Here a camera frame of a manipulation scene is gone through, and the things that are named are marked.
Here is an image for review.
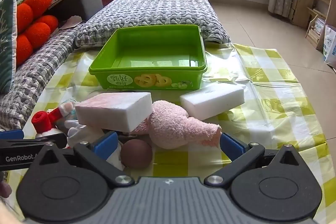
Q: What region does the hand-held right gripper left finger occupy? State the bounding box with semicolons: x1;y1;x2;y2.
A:
31;132;135;189

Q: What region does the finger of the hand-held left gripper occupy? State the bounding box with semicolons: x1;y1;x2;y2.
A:
0;133;67;148
0;130;24;139

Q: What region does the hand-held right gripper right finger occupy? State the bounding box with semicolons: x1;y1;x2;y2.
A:
204;132;306;188

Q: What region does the white cloth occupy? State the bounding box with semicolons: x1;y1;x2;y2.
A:
64;119;125;170

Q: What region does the red and white plush toy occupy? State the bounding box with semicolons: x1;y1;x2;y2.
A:
31;108;63;136

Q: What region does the brown round powder puff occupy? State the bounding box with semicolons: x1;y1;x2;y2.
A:
121;139;153;168

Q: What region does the pinkish white sponge block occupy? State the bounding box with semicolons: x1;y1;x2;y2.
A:
75;92;154;133

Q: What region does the pink plush rabbit toy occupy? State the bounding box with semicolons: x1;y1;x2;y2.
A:
133;100;222;149

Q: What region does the green plastic box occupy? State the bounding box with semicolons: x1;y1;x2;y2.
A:
88;25;208;90

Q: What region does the person's left hand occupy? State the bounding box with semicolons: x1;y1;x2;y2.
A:
0;181;12;199

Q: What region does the yellow-green checkered plastic tablecloth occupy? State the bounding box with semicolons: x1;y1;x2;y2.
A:
0;42;328;224

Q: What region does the grey knitted sofa blanket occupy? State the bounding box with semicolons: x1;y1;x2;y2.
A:
0;23;84;130

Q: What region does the teal patterned cushion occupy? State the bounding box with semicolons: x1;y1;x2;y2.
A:
0;0;17;94

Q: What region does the orange carrot plush pillow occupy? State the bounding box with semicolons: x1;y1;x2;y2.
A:
16;0;55;33
16;15;59;65

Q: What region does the white printed bag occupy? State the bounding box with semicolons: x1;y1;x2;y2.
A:
323;25;336;68

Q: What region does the grey fabric ottoman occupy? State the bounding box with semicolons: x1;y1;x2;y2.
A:
49;0;103;22

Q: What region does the grey quilted mattress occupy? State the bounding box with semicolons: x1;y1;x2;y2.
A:
75;0;231;50

